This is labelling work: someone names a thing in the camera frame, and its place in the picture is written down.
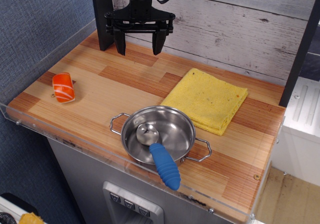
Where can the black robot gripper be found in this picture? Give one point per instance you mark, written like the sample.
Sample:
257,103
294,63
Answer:
139,16

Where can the yellow towel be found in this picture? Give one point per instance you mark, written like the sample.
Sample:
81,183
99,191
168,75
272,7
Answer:
209,102

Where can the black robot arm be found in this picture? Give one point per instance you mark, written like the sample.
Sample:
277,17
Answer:
140,17

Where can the orange salmon sushi toy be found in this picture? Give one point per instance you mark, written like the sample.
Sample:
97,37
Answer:
63,88

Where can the stainless steel pot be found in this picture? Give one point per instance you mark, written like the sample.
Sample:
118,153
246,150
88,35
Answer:
165,125

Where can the silver button control panel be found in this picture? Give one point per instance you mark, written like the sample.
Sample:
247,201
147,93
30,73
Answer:
127,207

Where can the white ribbed appliance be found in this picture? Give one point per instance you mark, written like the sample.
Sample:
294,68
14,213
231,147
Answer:
296,151

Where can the clear acrylic table guard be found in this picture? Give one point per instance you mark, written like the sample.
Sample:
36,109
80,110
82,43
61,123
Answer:
220,188

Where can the yellow object bottom left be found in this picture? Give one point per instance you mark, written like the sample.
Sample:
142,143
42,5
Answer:
30,218

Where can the black left vertical post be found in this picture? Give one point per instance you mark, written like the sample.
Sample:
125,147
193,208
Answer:
101,7

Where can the black vertical post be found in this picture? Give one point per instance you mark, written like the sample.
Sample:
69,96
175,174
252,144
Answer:
301,54
101,7

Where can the blue handled metal spoon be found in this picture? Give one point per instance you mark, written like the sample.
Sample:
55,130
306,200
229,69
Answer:
165,165

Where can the black right vertical post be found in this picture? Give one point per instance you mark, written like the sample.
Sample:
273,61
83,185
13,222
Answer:
301,54

